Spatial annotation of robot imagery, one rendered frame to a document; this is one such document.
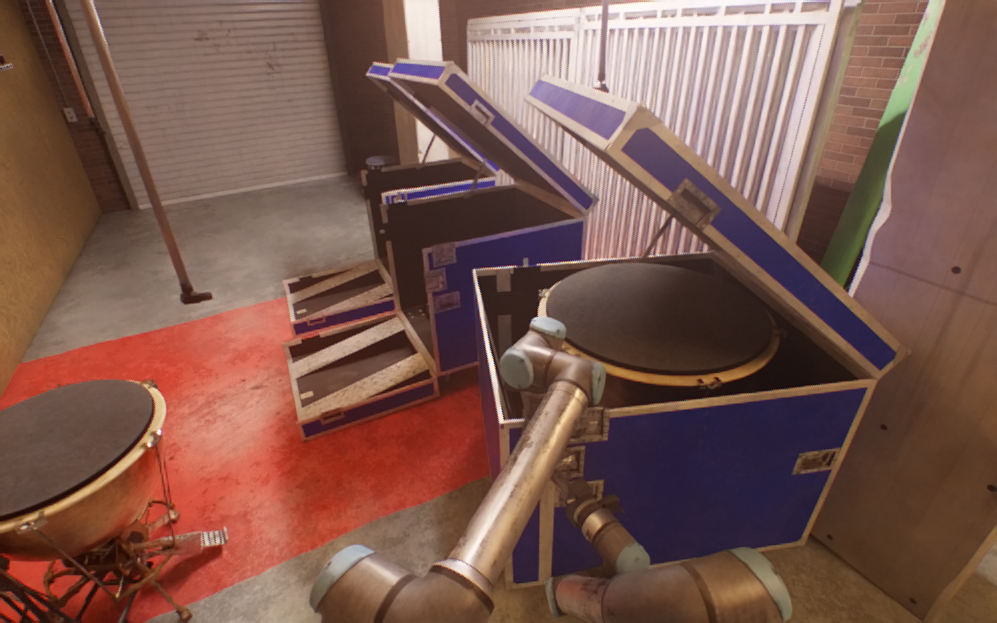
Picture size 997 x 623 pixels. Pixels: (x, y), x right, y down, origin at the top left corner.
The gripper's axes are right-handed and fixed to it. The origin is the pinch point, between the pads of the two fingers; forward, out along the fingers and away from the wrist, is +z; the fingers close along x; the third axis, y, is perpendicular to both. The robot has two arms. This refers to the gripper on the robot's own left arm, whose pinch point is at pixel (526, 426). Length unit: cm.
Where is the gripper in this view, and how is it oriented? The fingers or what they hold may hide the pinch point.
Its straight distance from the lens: 141.4
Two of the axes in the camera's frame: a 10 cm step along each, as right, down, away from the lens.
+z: -1.4, 8.7, 4.7
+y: 9.8, 0.7, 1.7
